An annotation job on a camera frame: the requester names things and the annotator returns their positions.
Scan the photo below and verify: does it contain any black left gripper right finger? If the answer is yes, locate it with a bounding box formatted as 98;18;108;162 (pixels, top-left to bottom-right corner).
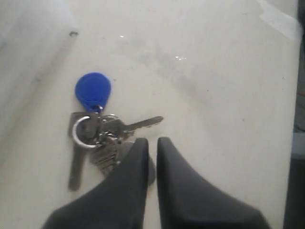
157;137;270;229

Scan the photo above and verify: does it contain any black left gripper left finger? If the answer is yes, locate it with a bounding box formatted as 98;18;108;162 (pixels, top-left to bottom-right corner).
42;138;149;229

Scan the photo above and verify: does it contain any key bunch with blue fob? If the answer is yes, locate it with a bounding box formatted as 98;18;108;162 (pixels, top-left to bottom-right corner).
68;72;163;191

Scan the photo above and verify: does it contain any clear plastic storage bin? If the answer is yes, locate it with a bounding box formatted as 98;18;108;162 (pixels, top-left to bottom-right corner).
0;0;78;162

